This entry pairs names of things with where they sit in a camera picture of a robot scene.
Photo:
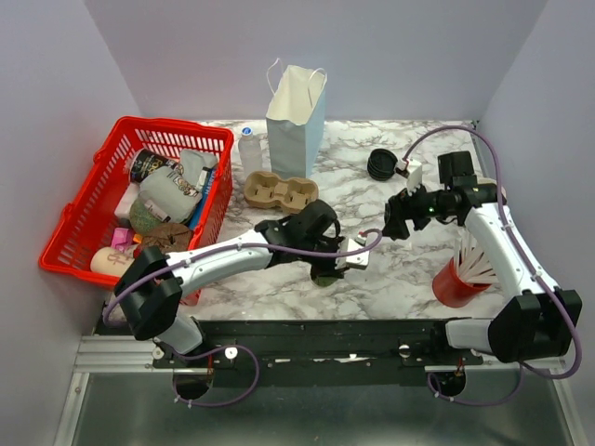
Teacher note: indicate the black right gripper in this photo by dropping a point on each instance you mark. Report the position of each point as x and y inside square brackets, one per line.
[402, 207]

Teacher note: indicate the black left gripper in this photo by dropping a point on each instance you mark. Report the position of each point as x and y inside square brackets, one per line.
[329, 270]

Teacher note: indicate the green paper cup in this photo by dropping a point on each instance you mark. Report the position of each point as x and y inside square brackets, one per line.
[324, 280]

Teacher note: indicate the brown pulp cup carrier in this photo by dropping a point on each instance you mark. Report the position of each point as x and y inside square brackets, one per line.
[266, 190]

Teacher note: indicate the light blue paper bag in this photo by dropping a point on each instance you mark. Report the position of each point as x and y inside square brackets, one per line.
[295, 119]

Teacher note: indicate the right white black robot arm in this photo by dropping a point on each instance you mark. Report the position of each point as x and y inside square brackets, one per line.
[537, 321]

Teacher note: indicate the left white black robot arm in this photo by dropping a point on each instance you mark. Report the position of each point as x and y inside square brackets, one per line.
[150, 291]

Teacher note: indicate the stack of black lids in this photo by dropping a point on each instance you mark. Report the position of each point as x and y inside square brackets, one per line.
[381, 164]

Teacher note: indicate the red cup holder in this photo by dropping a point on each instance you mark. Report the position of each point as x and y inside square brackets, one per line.
[451, 291]

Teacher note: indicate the clear plastic water bottle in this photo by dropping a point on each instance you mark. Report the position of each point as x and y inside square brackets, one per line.
[250, 151]

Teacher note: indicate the blue flat package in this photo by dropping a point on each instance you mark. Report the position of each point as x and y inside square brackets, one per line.
[210, 175]

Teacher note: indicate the brown round package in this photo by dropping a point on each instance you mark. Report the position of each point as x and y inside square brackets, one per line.
[168, 237]

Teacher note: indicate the grey crumpled bag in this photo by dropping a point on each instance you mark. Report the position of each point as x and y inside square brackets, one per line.
[193, 163]

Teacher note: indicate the grey printed pouch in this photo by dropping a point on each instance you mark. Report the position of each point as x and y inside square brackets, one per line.
[166, 195]

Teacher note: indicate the green round pouch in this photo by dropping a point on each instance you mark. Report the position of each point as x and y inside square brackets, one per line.
[145, 216]

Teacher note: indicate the pink small box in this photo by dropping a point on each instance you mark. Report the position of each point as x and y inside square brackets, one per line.
[122, 238]

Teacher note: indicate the black snack can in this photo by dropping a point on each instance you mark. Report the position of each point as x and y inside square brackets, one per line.
[144, 162]

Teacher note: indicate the beige round bun toy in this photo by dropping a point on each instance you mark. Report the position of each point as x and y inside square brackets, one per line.
[110, 261]

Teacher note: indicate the red plastic basket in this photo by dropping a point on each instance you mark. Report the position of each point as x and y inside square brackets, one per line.
[87, 224]

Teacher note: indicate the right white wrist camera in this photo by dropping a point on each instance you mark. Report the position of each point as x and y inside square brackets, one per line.
[412, 171]

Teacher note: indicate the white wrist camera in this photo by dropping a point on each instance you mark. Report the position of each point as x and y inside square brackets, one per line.
[351, 256]
[412, 171]

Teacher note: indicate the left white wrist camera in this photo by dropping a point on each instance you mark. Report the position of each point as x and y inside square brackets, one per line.
[351, 256]

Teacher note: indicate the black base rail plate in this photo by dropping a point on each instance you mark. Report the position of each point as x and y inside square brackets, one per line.
[244, 354]

